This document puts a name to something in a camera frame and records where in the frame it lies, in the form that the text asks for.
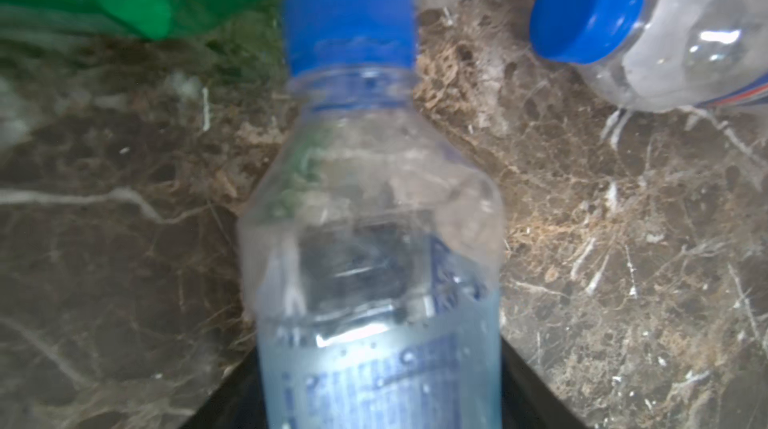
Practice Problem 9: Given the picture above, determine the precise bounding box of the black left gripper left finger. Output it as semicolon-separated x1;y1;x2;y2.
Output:
180;348;267;429

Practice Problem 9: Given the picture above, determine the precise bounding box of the Pepsi water bottle blue cap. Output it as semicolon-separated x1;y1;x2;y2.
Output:
529;0;767;112

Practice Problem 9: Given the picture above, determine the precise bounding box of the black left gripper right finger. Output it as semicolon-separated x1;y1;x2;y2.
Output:
501;338;587;429

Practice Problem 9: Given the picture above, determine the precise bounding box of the clear bottle barcode blue cap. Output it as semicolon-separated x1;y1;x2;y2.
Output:
237;0;505;428

